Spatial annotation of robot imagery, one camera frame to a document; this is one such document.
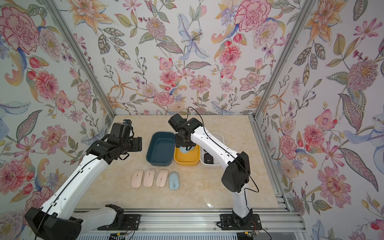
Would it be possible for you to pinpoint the light blue mouse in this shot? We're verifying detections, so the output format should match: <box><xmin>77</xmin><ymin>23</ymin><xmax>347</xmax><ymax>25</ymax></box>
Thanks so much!
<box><xmin>169</xmin><ymin>172</ymin><xmax>180</xmax><ymax>190</ymax></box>
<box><xmin>180</xmin><ymin>147</ymin><xmax>194</xmax><ymax>154</ymax></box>

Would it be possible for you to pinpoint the black mouse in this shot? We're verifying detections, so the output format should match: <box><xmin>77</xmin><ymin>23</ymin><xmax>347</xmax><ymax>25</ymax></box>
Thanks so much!
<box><xmin>204</xmin><ymin>153</ymin><xmax>214</xmax><ymax>165</ymax></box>

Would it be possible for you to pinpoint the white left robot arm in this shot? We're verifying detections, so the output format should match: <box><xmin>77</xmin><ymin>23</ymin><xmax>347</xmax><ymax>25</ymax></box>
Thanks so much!
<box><xmin>25</xmin><ymin>137</ymin><xmax>142</xmax><ymax>240</ymax></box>

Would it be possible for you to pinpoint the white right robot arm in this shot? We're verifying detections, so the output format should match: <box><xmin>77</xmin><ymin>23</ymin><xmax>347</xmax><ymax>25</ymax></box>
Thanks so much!
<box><xmin>168</xmin><ymin>114</ymin><xmax>258</xmax><ymax>231</ymax></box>

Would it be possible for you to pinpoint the yellow storage box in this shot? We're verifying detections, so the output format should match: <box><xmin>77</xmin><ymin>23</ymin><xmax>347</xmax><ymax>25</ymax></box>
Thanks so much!
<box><xmin>174</xmin><ymin>146</ymin><xmax>201</xmax><ymax>167</ymax></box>

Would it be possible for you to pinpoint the dark teal storage box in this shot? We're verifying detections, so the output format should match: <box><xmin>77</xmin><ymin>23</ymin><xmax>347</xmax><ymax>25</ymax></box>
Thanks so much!
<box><xmin>146</xmin><ymin>132</ymin><xmax>175</xmax><ymax>167</ymax></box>

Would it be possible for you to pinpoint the white storage box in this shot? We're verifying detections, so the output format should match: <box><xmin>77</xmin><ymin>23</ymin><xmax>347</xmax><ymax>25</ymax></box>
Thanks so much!
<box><xmin>200</xmin><ymin>133</ymin><xmax>225</xmax><ymax>168</ymax></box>

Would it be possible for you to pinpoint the pink mouse right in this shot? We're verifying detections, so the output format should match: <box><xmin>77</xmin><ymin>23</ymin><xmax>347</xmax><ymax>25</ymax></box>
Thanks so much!
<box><xmin>156</xmin><ymin>169</ymin><xmax>169</xmax><ymax>188</ymax></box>

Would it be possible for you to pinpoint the pink mouse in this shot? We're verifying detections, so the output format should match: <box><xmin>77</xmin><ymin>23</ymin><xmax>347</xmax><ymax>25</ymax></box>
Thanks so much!
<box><xmin>143</xmin><ymin>169</ymin><xmax>156</xmax><ymax>188</ymax></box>
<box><xmin>156</xmin><ymin>169</ymin><xmax>169</xmax><ymax>188</ymax></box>
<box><xmin>131</xmin><ymin>170</ymin><xmax>144</xmax><ymax>189</ymax></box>

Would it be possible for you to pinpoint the pink mouse far left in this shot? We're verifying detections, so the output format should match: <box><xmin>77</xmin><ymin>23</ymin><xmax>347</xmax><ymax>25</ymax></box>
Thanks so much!
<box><xmin>131</xmin><ymin>170</ymin><xmax>144</xmax><ymax>189</ymax></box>

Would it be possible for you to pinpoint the pink mouse middle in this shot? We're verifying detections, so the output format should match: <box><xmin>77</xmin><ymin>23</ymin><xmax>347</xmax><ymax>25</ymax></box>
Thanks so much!
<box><xmin>143</xmin><ymin>169</ymin><xmax>156</xmax><ymax>188</ymax></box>

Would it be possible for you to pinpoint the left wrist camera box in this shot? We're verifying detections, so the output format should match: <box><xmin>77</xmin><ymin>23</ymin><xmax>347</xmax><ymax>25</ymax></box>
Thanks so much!
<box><xmin>110</xmin><ymin>120</ymin><xmax>133</xmax><ymax>140</ymax></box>

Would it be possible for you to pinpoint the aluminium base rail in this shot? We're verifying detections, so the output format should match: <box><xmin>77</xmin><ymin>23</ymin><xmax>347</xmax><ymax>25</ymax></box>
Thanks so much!
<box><xmin>74</xmin><ymin>207</ymin><xmax>310</xmax><ymax>240</ymax></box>

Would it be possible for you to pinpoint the left aluminium corner post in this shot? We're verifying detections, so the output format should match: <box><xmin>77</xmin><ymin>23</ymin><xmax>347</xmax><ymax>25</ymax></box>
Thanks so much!
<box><xmin>43</xmin><ymin>0</ymin><xmax>116</xmax><ymax>120</ymax></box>

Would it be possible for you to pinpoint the aluminium corner post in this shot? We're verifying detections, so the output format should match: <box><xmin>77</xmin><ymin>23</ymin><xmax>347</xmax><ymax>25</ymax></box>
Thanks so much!
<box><xmin>43</xmin><ymin>0</ymin><xmax>116</xmax><ymax>120</ymax></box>
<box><xmin>252</xmin><ymin>0</ymin><xmax>316</xmax><ymax>120</ymax></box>

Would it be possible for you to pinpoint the right aluminium corner post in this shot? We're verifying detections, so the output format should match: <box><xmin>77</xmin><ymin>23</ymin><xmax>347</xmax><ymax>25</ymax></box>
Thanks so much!
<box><xmin>252</xmin><ymin>0</ymin><xmax>316</xmax><ymax>120</ymax></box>

